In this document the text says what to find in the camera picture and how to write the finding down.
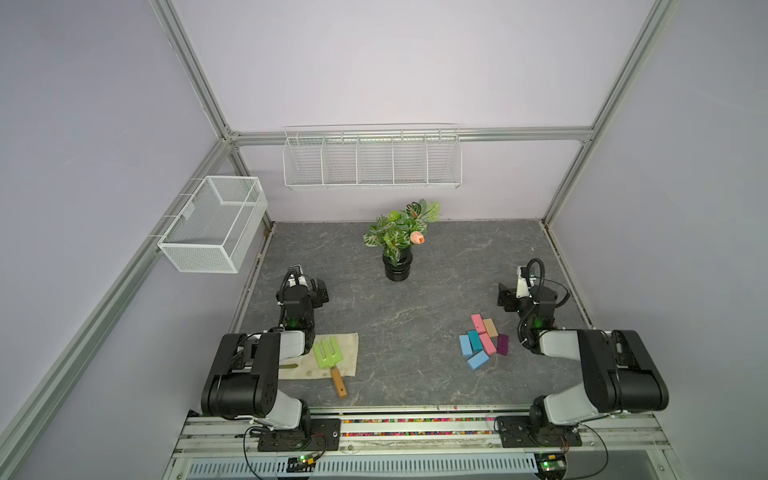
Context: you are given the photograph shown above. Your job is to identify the natural wood block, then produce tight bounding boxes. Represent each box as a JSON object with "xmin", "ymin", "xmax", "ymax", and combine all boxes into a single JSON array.
[{"xmin": 483, "ymin": 318, "xmax": 498, "ymax": 338}]

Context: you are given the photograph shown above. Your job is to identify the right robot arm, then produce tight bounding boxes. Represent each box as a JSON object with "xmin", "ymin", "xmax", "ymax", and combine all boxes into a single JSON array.
[{"xmin": 497, "ymin": 258, "xmax": 670, "ymax": 431}]

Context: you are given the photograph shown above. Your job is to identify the white slotted cable duct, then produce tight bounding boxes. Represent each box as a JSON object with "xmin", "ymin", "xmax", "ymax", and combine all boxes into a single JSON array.
[{"xmin": 181, "ymin": 452, "xmax": 538, "ymax": 479}]

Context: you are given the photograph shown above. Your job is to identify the black plant vase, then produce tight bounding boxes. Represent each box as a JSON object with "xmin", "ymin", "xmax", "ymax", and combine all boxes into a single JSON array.
[{"xmin": 382, "ymin": 248, "xmax": 413, "ymax": 282}]

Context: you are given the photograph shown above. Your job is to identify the long white wire shelf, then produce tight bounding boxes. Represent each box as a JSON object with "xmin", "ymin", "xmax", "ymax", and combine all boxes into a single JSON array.
[{"xmin": 282, "ymin": 124, "xmax": 463, "ymax": 189}]

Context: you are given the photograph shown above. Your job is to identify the light blue block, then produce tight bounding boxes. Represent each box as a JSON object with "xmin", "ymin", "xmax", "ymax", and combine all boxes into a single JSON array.
[
  {"xmin": 467, "ymin": 351, "xmax": 490, "ymax": 370},
  {"xmin": 459, "ymin": 334, "xmax": 474, "ymax": 358}
]

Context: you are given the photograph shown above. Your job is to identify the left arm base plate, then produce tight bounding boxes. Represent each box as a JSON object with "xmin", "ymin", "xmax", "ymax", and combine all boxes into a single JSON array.
[{"xmin": 257, "ymin": 418, "xmax": 341, "ymax": 453}]

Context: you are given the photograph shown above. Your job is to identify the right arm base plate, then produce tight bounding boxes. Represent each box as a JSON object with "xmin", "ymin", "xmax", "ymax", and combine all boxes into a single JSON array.
[{"xmin": 494, "ymin": 415, "xmax": 582, "ymax": 448}]

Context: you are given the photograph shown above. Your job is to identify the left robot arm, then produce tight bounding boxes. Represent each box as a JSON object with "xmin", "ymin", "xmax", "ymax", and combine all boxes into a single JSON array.
[{"xmin": 200, "ymin": 265, "xmax": 329, "ymax": 433}]

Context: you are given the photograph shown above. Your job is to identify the purple block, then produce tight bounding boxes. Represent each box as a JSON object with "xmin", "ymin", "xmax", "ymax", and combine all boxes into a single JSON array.
[{"xmin": 496, "ymin": 334, "xmax": 509, "ymax": 356}]

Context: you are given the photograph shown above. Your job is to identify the white mesh wire basket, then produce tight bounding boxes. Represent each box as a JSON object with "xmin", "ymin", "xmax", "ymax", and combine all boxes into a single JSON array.
[{"xmin": 158, "ymin": 176, "xmax": 268, "ymax": 274}]

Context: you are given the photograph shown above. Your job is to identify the pink block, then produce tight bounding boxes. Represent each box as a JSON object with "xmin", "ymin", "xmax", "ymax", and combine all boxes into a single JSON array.
[
  {"xmin": 471, "ymin": 314, "xmax": 486, "ymax": 334},
  {"xmin": 479, "ymin": 333, "xmax": 497, "ymax": 356}
]

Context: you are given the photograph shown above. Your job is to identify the artificial green plant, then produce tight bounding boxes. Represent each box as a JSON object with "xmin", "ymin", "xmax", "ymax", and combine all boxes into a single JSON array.
[{"xmin": 363, "ymin": 199, "xmax": 441, "ymax": 264}]

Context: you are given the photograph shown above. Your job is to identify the teal block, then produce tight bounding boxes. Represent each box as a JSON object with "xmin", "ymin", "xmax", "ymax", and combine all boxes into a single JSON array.
[{"xmin": 467, "ymin": 330, "xmax": 484, "ymax": 353}]

